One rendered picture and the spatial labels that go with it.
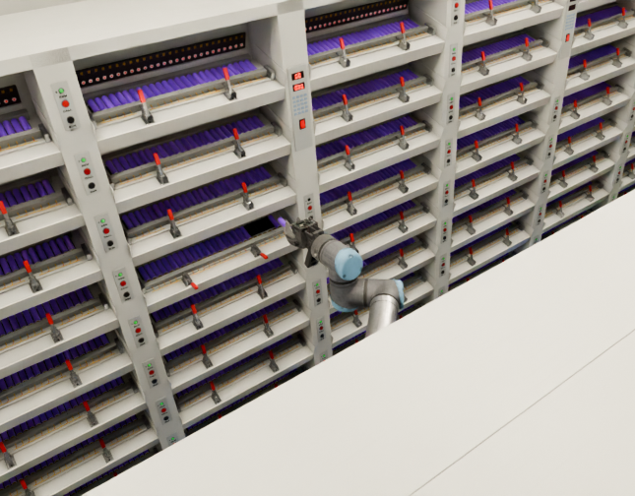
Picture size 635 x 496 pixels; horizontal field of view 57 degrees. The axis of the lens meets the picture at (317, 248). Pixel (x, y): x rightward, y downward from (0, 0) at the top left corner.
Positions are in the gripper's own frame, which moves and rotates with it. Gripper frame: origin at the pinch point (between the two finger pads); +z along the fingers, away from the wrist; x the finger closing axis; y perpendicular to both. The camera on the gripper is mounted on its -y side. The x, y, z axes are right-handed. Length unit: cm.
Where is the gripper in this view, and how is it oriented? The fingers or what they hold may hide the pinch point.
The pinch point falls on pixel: (288, 229)
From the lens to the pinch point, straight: 205.9
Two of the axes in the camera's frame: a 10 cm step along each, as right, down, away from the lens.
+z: -5.7, -3.8, 7.3
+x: -8.2, 3.6, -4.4
